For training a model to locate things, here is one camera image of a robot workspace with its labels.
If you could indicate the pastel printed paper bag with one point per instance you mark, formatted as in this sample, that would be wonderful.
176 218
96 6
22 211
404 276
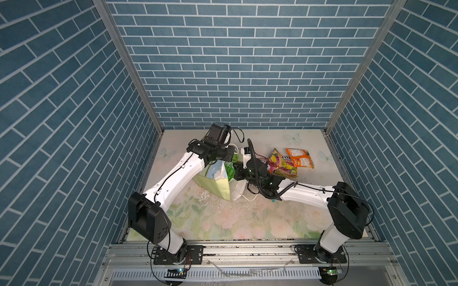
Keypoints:
214 179

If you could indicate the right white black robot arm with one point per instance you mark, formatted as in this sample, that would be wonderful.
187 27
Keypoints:
348 211

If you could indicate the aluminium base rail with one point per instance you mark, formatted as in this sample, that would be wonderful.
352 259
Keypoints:
370 263

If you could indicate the green snack packet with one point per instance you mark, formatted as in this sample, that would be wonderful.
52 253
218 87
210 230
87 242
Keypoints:
230 168

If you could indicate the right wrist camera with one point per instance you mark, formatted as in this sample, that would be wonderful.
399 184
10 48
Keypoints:
246 156

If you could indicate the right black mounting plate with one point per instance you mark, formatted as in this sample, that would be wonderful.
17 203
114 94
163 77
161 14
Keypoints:
308 253

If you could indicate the white slotted cable duct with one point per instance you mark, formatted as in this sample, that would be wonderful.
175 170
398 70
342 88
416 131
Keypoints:
213 274

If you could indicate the orange white snack packet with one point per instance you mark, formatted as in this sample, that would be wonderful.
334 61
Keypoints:
300 158

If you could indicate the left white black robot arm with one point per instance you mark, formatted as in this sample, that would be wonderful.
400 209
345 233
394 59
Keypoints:
147 212

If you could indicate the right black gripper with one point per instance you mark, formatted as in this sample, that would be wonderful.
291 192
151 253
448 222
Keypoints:
239 170

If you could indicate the pink yellow Fox's candy bag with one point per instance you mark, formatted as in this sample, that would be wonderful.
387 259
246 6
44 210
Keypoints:
275 161

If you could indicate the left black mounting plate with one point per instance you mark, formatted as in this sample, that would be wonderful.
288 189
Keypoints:
193 255

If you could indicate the black mounting plate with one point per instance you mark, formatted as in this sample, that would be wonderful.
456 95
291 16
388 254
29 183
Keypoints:
193 255
308 253

